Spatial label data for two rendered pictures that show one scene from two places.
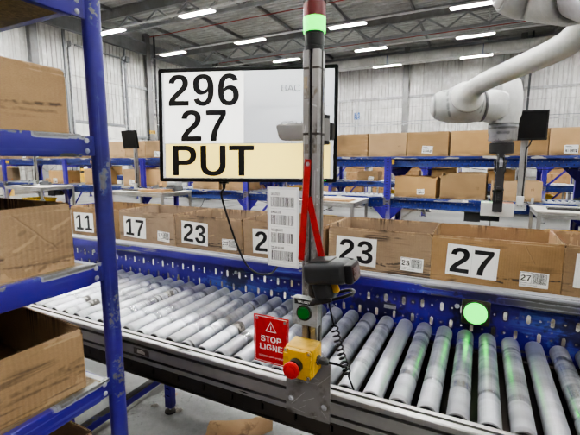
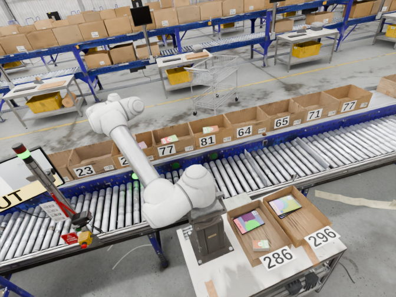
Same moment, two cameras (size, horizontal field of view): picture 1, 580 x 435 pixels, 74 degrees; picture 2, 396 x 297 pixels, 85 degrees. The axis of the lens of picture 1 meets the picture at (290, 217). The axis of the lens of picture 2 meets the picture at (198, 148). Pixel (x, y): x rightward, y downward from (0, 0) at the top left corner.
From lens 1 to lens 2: 1.03 m
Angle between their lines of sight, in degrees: 43
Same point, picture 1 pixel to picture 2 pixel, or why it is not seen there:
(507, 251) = not seen: hidden behind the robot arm
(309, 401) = (93, 243)
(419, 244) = (108, 161)
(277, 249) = (56, 218)
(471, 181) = (126, 51)
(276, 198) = (46, 206)
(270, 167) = (33, 192)
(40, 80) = not seen: outside the picture
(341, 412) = (105, 240)
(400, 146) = (77, 35)
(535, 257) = (147, 152)
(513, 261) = not seen: hidden behind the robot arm
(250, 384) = (71, 250)
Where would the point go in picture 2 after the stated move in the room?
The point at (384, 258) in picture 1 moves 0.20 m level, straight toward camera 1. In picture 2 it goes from (97, 169) to (99, 182)
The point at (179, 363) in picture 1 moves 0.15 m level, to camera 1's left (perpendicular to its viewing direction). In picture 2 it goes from (37, 259) to (15, 274)
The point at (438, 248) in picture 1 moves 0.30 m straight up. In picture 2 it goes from (115, 159) to (102, 133)
